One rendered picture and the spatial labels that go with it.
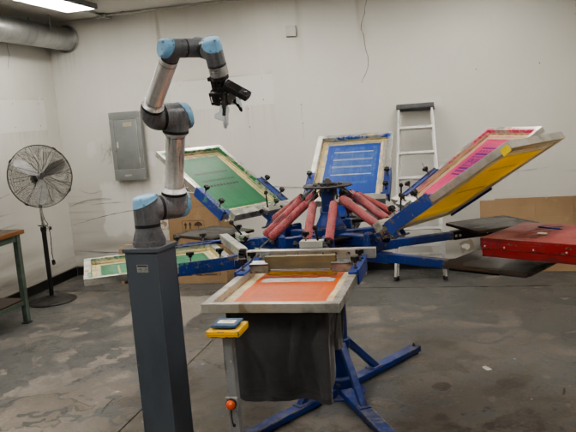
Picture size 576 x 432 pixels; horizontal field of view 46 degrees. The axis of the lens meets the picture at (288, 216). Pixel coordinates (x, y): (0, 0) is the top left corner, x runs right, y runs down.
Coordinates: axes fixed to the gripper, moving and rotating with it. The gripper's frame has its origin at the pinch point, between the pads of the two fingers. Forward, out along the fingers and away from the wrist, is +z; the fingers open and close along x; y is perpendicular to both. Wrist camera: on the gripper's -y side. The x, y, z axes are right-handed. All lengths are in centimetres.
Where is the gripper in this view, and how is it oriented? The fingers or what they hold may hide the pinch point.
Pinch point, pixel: (235, 120)
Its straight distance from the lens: 286.7
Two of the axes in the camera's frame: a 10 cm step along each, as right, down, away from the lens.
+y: -9.0, -0.9, 4.3
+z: 1.8, 8.2, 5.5
